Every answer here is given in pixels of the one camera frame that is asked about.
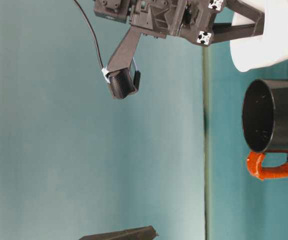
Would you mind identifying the white paper cup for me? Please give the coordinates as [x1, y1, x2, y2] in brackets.
[229, 0, 288, 73]

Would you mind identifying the blue-green backdrop sheet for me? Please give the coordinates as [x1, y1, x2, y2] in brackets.
[0, 0, 206, 240]

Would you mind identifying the thin black camera cable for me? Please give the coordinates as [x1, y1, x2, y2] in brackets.
[73, 0, 107, 76]

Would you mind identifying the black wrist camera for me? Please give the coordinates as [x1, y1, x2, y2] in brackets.
[107, 26, 142, 100]

